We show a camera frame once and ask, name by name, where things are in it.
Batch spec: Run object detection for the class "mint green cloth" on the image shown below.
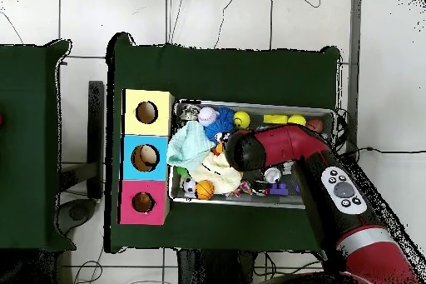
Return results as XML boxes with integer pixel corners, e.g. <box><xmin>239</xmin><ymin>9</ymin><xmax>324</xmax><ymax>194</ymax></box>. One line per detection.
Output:
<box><xmin>166</xmin><ymin>120</ymin><xmax>216</xmax><ymax>172</ymax></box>

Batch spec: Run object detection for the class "shallow metal mesh bin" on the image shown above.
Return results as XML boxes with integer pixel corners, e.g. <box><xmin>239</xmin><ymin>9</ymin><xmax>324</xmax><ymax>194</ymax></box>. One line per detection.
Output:
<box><xmin>167</xmin><ymin>98</ymin><xmax>336</xmax><ymax>210</ymax></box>

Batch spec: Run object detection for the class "wooden box with three holes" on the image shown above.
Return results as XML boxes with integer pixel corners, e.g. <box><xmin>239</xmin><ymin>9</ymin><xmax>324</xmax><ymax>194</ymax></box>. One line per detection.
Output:
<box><xmin>117</xmin><ymin>88</ymin><xmax>176</xmax><ymax>227</ymax></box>

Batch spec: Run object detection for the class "blue fuzzy ball with eyes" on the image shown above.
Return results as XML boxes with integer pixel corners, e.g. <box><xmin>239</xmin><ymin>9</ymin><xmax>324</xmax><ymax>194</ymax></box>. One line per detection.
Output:
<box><xmin>203</xmin><ymin>107</ymin><xmax>235</xmax><ymax>145</ymax></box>

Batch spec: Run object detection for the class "white baseball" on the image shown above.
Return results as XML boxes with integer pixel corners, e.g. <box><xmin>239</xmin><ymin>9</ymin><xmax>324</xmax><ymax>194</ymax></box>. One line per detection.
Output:
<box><xmin>197</xmin><ymin>107</ymin><xmax>220</xmax><ymax>127</ymax></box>

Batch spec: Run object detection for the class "cream cloth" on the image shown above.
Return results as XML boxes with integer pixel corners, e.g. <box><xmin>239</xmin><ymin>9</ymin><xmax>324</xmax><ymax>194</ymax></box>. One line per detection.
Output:
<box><xmin>189</xmin><ymin>152</ymin><xmax>243</xmax><ymax>195</ymax></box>

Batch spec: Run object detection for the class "yellow smiley ball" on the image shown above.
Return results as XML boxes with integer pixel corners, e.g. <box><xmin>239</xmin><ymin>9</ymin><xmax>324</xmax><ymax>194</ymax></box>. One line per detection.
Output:
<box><xmin>232</xmin><ymin>111</ymin><xmax>251</xmax><ymax>129</ymax></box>

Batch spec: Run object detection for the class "small orange basketball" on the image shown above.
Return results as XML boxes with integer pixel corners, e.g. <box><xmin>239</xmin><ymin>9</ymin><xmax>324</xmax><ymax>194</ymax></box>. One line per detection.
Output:
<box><xmin>195</xmin><ymin>179</ymin><xmax>215</xmax><ymax>201</ymax></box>

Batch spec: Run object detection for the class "small soccer ball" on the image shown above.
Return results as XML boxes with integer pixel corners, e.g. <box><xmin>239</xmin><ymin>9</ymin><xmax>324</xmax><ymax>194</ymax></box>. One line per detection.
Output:
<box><xmin>182</xmin><ymin>177</ymin><xmax>198</xmax><ymax>195</ymax></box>

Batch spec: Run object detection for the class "yellow foam block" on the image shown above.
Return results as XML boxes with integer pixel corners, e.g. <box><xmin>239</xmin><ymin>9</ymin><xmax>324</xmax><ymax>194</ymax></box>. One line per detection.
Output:
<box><xmin>262</xmin><ymin>114</ymin><xmax>290</xmax><ymax>125</ymax></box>

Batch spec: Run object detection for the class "dark green tablecloth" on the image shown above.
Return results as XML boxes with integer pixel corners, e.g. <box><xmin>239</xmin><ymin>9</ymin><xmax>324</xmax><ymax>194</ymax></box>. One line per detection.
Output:
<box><xmin>0</xmin><ymin>39</ymin><xmax>77</xmax><ymax>252</ymax></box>
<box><xmin>105</xmin><ymin>32</ymin><xmax>341</xmax><ymax>254</ymax></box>

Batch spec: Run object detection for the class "small brown football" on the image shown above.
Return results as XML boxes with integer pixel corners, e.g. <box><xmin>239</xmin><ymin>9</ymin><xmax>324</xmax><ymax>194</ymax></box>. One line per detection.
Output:
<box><xmin>305</xmin><ymin>117</ymin><xmax>324</xmax><ymax>133</ymax></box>

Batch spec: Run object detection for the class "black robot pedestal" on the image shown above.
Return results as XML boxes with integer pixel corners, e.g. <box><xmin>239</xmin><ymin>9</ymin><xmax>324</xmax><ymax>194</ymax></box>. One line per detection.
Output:
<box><xmin>176</xmin><ymin>248</ymin><xmax>257</xmax><ymax>284</ymax></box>

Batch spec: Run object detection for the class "black power cable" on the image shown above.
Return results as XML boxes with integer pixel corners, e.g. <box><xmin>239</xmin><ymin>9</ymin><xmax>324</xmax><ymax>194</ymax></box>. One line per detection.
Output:
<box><xmin>335</xmin><ymin>145</ymin><xmax>426</xmax><ymax>170</ymax></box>

